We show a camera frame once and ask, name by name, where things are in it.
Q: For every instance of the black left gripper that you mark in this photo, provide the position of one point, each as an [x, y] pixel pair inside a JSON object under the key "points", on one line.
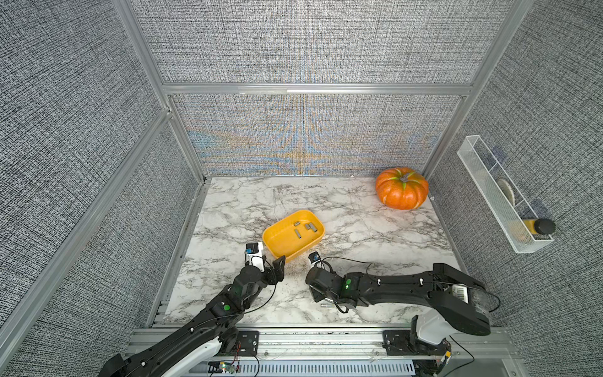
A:
{"points": [[279, 272]]}

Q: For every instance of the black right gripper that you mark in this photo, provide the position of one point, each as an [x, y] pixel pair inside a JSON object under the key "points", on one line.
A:
{"points": [[316, 296]]}

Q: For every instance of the long chrome socket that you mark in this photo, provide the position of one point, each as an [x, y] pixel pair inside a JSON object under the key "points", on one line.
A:
{"points": [[311, 226]]}

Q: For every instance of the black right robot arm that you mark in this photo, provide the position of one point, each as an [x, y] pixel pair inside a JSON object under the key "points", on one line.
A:
{"points": [[444, 290]]}

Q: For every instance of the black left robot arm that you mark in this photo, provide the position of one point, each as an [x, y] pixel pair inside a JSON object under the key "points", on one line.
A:
{"points": [[202, 337]]}

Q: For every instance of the yellow plastic storage box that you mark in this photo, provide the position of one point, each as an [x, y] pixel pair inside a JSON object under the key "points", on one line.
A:
{"points": [[281, 240]]}

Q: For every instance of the orange decorative pumpkin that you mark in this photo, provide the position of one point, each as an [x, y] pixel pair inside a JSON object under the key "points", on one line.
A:
{"points": [[402, 188]]}

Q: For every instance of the white brush in shelf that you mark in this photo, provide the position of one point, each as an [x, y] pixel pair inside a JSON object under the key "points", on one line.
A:
{"points": [[507, 190]]}

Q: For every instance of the yellow bottle with black cap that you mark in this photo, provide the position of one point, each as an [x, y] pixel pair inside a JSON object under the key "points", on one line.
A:
{"points": [[540, 226]]}

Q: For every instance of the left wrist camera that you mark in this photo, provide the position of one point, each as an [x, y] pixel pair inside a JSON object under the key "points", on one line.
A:
{"points": [[254, 255]]}

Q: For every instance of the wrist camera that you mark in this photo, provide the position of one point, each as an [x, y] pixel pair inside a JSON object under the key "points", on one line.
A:
{"points": [[314, 258], [254, 255]]}

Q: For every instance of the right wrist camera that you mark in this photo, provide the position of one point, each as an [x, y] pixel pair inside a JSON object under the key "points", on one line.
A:
{"points": [[314, 258]]}

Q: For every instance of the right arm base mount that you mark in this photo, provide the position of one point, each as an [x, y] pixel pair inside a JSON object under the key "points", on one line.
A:
{"points": [[414, 344]]}

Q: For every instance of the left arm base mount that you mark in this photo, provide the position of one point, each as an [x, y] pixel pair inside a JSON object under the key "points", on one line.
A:
{"points": [[243, 343]]}

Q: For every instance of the clear acrylic wall shelf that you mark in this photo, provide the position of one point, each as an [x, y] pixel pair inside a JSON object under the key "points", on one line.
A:
{"points": [[510, 208]]}

